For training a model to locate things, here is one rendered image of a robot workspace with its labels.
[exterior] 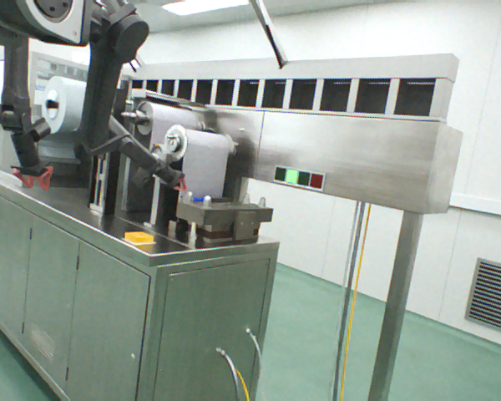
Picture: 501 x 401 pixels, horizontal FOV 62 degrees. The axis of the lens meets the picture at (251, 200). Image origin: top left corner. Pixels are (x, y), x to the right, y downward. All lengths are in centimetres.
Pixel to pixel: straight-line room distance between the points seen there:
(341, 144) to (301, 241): 302
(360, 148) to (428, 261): 249
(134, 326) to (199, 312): 24
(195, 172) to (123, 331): 66
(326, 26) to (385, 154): 331
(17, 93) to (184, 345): 97
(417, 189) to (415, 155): 11
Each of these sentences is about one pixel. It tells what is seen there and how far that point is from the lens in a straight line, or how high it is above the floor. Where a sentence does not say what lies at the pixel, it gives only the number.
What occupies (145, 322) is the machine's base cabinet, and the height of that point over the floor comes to 66.
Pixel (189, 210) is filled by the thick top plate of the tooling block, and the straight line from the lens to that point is 158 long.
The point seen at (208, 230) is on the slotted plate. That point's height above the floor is 94.
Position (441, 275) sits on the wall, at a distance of 393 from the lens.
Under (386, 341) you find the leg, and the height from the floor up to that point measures 62.
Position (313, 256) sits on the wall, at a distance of 447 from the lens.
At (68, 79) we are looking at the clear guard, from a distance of 256.
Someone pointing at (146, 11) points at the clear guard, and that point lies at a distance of 229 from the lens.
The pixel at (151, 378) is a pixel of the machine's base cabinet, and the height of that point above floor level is 46.
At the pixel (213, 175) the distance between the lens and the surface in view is 179.
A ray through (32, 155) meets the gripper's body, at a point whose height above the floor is 115.
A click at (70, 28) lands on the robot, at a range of 72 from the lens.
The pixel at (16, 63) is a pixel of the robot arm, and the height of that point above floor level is 141.
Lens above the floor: 127
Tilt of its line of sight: 7 degrees down
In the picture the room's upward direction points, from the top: 8 degrees clockwise
